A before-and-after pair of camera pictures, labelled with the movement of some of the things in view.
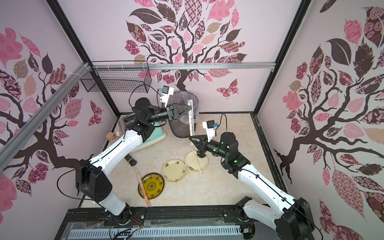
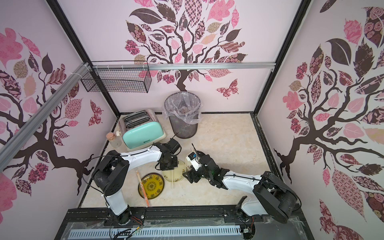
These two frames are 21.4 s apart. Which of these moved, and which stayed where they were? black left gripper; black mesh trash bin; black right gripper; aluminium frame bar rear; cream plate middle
Moved: black right gripper; black left gripper
Stayed: black mesh trash bin; aluminium frame bar rear; cream plate middle
